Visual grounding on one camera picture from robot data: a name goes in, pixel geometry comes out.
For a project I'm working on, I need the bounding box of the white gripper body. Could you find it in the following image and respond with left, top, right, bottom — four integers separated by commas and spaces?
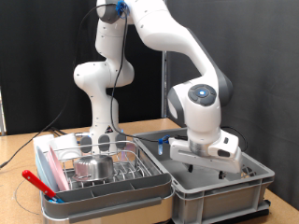
168, 129, 244, 175

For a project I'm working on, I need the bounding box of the metal cup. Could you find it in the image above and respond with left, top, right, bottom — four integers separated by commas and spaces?
72, 154, 115, 182

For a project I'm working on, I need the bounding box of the pink plate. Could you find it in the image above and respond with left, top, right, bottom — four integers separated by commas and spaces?
46, 145, 71, 191

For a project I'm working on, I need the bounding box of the dish drying rack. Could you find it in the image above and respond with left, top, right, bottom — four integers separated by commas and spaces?
39, 155, 176, 224

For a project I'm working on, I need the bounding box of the grey plastic crate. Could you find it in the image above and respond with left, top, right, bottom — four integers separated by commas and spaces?
132, 125, 276, 224

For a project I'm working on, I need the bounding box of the black platform under crate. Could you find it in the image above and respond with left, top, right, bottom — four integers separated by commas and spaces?
174, 207, 271, 224

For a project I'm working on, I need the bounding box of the grey cutlery holder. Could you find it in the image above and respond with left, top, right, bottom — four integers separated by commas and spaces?
41, 173, 173, 213

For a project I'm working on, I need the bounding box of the vertical metal pole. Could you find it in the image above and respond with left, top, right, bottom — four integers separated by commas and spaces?
161, 50, 169, 119

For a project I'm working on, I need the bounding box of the white mug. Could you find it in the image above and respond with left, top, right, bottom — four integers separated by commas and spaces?
47, 133, 82, 161

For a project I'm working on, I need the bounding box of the blue utensil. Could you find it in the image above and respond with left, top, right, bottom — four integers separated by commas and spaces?
46, 196, 65, 205

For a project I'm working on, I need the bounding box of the light blue plate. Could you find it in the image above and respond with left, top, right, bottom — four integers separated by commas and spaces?
35, 146, 60, 194

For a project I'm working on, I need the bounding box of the white box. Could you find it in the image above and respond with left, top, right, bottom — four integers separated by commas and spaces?
32, 133, 55, 156

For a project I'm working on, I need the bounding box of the blue cable clip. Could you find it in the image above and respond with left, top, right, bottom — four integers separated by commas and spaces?
157, 134, 171, 156
115, 0, 129, 20

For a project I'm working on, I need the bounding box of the black camera cable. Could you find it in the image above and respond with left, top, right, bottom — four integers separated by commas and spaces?
0, 1, 249, 169

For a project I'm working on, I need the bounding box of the metal wire dish rack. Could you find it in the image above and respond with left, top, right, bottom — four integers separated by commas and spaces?
41, 140, 163, 192

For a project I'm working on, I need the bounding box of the black cable bundle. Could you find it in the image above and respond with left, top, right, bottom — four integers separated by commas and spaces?
48, 126, 68, 137

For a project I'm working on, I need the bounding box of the red handled utensil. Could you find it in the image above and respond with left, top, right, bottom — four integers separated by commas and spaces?
21, 169, 59, 200

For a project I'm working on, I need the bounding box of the metal frame post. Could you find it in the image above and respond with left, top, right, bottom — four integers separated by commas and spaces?
0, 87, 7, 136

